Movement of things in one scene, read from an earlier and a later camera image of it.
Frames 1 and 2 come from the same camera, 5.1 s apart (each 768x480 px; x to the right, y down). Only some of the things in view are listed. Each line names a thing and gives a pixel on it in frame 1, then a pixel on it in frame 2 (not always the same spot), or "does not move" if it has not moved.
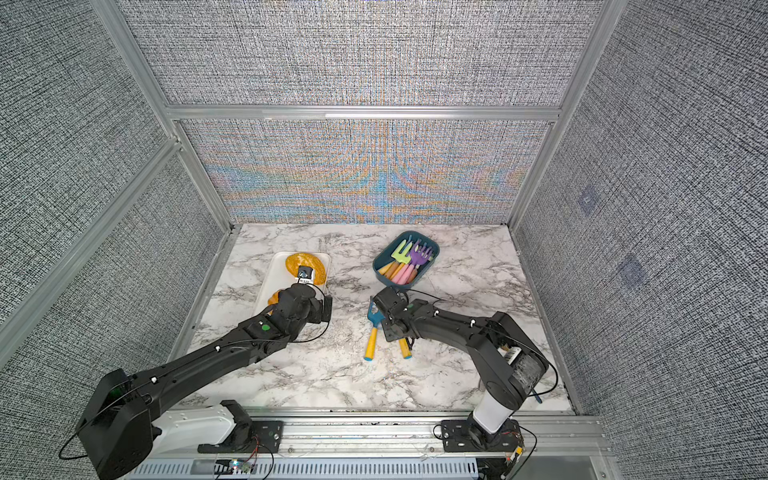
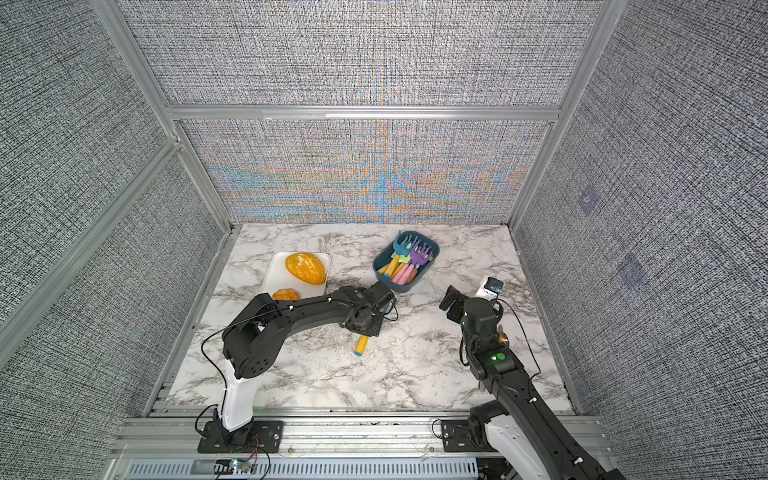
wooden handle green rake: x=401 y=258 does not move
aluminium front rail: x=572 y=448 does not move
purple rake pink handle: x=418 y=257 does not move
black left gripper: x=319 y=316 → x=373 y=333
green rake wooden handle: x=401 y=258 does not move
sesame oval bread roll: x=294 y=261 does not move
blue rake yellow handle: x=405 y=348 → x=400 y=248
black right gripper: x=387 y=333 → x=463 y=307
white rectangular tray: x=279 y=277 does not move
